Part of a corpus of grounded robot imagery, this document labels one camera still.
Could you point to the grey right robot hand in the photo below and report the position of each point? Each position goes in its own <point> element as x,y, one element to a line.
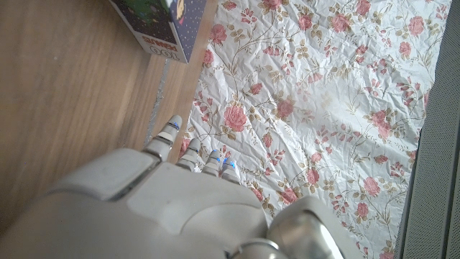
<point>161,216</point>

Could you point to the green cartoon puzzle box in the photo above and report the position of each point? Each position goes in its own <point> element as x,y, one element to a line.
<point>161,25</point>

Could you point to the floral backdrop cloth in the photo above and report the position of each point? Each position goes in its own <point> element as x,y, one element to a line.
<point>323,108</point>

